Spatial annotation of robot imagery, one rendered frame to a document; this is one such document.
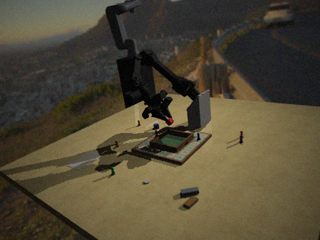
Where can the red die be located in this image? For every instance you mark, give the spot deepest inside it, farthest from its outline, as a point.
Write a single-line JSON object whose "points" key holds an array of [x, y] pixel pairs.
{"points": [[170, 121]]}

